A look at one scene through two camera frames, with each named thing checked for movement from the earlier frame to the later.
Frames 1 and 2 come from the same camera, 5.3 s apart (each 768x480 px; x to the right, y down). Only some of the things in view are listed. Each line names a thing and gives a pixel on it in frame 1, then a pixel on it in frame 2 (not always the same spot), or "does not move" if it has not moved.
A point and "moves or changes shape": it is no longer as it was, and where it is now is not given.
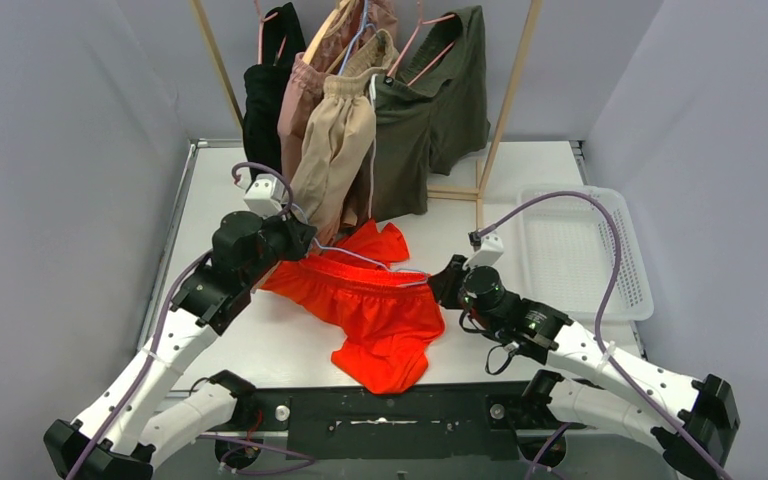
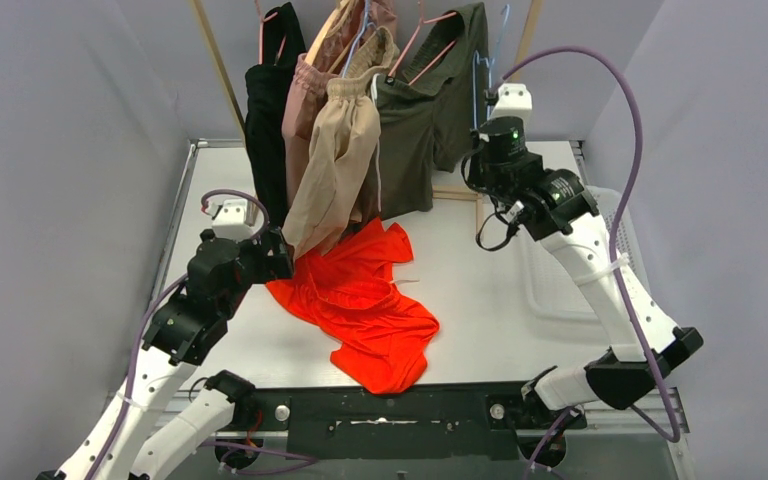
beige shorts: (340, 143) does not move
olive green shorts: (435, 109) does not move
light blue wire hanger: (349, 251) to (491, 63)
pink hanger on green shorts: (399, 59) does not move
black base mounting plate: (402, 421) does not move
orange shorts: (392, 315) moves or changes shape
